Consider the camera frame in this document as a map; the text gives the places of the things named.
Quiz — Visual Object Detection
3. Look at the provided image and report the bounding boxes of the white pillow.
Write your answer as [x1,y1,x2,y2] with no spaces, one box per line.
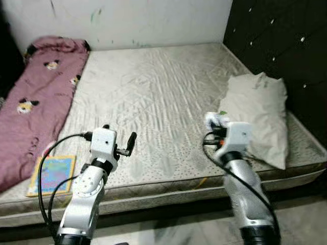
[219,72,289,170]

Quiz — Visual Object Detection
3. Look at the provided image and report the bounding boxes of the colourful children's book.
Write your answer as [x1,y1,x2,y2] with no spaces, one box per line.
[27,155,77,197]

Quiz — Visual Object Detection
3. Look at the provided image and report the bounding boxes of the white quilted mattress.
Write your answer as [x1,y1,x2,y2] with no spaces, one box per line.
[0,42,327,215]

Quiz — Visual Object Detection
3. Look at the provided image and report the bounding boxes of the grey bed base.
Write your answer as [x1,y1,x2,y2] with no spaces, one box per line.
[0,166,327,229]

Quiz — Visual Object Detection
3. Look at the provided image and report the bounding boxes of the pink cartoon print blanket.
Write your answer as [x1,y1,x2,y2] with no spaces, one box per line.
[0,36,91,193]

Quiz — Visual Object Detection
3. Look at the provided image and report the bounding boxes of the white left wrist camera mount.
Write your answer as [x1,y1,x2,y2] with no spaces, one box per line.
[89,129,118,161]

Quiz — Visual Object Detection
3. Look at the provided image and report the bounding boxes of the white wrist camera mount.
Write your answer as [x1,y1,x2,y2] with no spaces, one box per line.
[223,121,252,156]
[89,129,118,161]

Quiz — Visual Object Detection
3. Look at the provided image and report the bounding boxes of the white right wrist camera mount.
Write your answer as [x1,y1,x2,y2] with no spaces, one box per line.
[223,121,252,156]

